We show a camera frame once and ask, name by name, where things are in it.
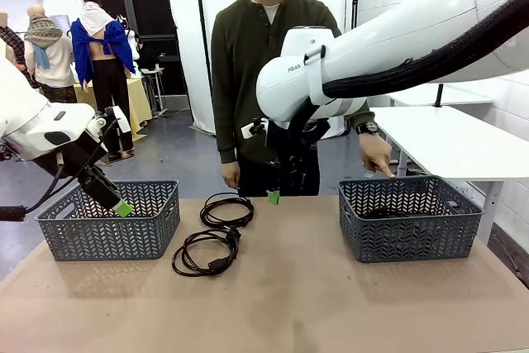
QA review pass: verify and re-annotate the black braided cable sleeve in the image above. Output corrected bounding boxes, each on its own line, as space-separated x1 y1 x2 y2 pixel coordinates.
288 0 529 133

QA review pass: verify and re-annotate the mannequin with patterned scarf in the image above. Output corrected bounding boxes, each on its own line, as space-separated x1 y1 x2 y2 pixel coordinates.
22 4 79 104

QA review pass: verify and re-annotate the table with yellow cloth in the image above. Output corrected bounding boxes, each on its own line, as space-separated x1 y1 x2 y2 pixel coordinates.
74 75 154 141

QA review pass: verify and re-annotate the white photo backdrop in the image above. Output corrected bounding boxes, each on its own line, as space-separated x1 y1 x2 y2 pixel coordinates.
161 0 357 136

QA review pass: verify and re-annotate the large white table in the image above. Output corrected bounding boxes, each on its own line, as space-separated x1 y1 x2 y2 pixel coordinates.
369 105 529 246

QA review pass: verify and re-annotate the mannequin with blue shirt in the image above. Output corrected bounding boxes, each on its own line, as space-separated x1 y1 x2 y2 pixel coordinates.
69 0 137 160

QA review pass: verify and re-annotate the black wristwatch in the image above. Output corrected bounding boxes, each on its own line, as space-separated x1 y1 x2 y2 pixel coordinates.
355 120 379 136

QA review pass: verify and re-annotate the white velcro strap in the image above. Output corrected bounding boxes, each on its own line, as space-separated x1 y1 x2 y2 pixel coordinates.
303 45 331 106

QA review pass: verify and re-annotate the small metal folding table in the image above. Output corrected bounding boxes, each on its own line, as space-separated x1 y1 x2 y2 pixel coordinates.
140 65 169 118

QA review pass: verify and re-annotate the person's right forearm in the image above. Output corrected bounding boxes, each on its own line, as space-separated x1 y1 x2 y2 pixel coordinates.
217 92 243 164

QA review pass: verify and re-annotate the person's left forearm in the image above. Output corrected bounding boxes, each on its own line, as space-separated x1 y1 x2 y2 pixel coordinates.
345 98 373 130

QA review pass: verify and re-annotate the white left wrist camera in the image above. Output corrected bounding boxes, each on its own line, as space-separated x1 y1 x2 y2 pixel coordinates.
93 105 130 136

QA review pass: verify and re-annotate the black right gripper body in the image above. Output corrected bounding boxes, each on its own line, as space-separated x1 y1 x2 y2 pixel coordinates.
266 120 293 169

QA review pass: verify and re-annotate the small white table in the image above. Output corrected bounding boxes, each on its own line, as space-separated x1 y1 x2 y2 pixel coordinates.
386 82 495 108

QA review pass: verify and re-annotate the person's right hand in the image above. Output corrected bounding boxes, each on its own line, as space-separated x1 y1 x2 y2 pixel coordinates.
222 161 241 189

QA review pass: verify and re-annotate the person in dark green sweater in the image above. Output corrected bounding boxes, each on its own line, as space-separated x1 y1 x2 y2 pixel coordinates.
210 0 375 198

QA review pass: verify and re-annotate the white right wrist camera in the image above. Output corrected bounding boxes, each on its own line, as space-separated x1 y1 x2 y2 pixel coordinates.
241 117 269 141

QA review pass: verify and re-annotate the bystander in patterned top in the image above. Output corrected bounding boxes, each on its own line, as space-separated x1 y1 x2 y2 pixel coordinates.
0 9 32 89

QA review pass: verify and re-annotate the bystander in dark clothes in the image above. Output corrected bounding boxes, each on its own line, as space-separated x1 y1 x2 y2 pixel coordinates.
126 33 155 78

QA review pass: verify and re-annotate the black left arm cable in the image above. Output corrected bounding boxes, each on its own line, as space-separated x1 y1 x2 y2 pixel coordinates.
0 119 121 222

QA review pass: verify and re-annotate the person's left hand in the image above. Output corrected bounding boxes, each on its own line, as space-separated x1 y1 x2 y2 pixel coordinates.
357 131 397 180

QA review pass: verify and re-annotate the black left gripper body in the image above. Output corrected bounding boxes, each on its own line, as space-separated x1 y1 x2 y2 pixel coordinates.
74 131 121 210

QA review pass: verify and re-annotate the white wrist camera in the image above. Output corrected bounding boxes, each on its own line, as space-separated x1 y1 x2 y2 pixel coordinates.
241 117 269 141
93 105 130 136

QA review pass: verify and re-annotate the grey plastic lattice basket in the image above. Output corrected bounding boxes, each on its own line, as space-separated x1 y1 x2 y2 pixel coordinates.
35 180 182 262
337 174 484 264

